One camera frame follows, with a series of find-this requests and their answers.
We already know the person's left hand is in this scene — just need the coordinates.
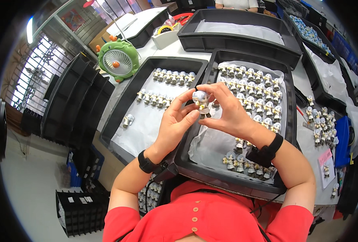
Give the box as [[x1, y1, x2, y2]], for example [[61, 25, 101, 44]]
[[150, 88, 201, 164]]

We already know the person's right hand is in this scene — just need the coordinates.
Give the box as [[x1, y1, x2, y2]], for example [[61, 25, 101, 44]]
[[196, 82, 271, 146]]

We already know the group of toy figurines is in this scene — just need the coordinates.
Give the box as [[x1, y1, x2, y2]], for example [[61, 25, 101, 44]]
[[305, 95, 340, 148], [136, 68, 197, 109], [223, 137, 277, 182], [218, 65, 284, 134]]

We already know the black wrist band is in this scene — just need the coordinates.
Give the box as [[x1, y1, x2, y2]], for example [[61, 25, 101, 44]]
[[137, 150, 179, 183], [246, 133, 284, 169]]

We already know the black plastic tray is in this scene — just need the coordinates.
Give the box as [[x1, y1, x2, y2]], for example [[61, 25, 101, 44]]
[[174, 48, 298, 201], [177, 8, 303, 70], [99, 56, 209, 166]]

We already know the crate of toy figurines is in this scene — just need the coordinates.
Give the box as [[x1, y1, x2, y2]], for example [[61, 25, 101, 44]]
[[137, 174, 165, 214]]

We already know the red pen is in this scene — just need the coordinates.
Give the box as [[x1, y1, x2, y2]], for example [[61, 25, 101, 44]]
[[296, 105, 308, 123]]

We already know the green dragon desk fan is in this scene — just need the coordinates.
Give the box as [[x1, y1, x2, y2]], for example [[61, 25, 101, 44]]
[[96, 35, 140, 83]]

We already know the person's body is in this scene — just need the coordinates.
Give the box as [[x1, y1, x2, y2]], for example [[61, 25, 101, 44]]
[[103, 180, 316, 242]]

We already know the white tape dispenser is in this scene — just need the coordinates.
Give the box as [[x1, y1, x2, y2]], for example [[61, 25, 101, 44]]
[[151, 22, 183, 50]]

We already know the black tray with white wrap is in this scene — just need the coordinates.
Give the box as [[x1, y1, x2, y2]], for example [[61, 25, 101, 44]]
[[301, 42, 358, 158]]

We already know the white paper with pink note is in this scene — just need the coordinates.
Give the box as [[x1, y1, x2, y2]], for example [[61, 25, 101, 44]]
[[318, 148, 336, 190]]

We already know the stack of upright black trays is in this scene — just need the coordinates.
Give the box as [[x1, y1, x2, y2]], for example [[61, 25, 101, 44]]
[[41, 53, 116, 149]]

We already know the stack of blue crates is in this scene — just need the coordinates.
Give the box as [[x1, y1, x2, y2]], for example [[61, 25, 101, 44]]
[[66, 145, 105, 188]]

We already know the black tray of blue figurines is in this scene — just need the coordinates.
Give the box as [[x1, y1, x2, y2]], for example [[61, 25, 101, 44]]
[[283, 10, 343, 65]]

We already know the blue plastic box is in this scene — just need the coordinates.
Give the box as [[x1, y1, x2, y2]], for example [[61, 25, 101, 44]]
[[334, 116, 354, 169]]

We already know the black tray with white paper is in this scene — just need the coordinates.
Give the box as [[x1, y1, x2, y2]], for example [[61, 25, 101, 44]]
[[106, 7, 171, 49]]

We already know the red plastic basket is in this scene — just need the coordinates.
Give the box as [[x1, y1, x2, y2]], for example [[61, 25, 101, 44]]
[[173, 12, 195, 26]]

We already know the brown cardboard box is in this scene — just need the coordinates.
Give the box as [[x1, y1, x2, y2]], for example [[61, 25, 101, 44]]
[[88, 18, 123, 54]]

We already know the black slotted crate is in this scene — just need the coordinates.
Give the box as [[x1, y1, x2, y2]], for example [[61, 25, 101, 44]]
[[55, 190, 110, 238]]

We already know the metal shelf rack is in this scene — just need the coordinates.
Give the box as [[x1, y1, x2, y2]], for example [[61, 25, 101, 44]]
[[31, 0, 155, 61]]

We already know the window with metal grille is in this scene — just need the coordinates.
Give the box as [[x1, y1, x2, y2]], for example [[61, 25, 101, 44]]
[[3, 33, 74, 113]]

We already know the black cable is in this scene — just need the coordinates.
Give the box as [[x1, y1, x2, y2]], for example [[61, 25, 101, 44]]
[[249, 194, 284, 219]]

